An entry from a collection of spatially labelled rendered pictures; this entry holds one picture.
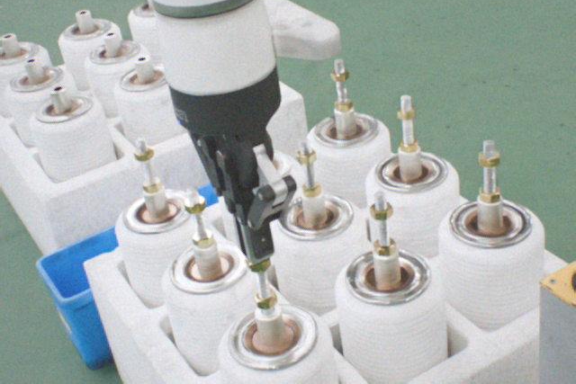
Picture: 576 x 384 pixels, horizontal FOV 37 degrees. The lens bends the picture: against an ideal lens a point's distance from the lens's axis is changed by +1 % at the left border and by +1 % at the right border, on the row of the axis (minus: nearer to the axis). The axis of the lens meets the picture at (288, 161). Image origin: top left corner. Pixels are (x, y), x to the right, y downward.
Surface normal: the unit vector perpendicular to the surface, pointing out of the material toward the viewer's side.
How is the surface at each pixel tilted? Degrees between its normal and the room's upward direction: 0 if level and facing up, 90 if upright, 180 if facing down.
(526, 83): 0
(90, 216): 90
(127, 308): 0
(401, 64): 0
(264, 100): 90
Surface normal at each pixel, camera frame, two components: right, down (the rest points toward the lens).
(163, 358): -0.14, -0.84
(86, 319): 0.53, 0.41
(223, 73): 0.20, 0.49
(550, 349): -0.85, 0.37
